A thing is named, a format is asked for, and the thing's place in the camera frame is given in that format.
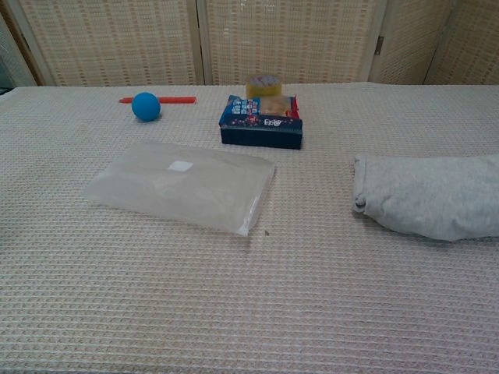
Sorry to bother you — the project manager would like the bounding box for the red stick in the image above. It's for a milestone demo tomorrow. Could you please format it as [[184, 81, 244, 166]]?
[[119, 96, 197, 105]]

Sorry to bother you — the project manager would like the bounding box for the dark blue printed box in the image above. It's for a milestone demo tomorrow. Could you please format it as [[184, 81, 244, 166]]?
[[218, 94, 304, 151]]

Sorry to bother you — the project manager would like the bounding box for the grey mesh panel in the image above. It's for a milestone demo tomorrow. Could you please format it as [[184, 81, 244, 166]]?
[[0, 15, 38, 91]]

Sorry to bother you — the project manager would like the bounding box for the yellowish packing tape roll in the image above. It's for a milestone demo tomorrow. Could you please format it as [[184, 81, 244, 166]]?
[[245, 74, 283, 98]]

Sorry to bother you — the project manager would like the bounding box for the clear plastic bag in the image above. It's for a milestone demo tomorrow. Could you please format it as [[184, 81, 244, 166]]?
[[83, 140, 276, 238]]

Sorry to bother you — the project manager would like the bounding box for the woven folding screen panel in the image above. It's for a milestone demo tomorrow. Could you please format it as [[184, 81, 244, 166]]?
[[368, 0, 455, 85], [196, 0, 389, 85], [7, 0, 206, 86], [423, 0, 499, 86]]

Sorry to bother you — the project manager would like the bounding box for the blue ball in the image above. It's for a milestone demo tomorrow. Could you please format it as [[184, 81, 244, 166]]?
[[131, 91, 161, 122]]

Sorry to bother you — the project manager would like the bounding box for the beige waffle tablecloth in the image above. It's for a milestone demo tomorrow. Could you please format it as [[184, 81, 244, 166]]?
[[0, 82, 499, 374]]

